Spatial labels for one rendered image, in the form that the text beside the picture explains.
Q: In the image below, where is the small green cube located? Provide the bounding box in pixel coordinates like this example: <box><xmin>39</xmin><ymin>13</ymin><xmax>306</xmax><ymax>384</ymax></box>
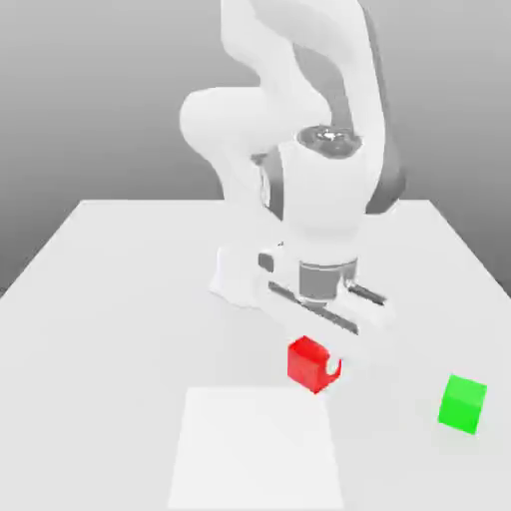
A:
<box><xmin>437</xmin><ymin>373</ymin><xmax>488</xmax><ymax>436</ymax></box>

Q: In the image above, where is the small red cube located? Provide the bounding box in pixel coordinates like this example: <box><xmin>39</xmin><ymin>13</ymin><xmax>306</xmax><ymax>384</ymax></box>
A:
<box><xmin>286</xmin><ymin>334</ymin><xmax>343</xmax><ymax>395</ymax></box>

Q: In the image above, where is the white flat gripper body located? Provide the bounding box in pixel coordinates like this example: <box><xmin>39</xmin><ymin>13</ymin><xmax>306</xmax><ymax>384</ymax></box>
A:
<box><xmin>260</xmin><ymin>278</ymin><xmax>396</xmax><ymax>352</ymax></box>

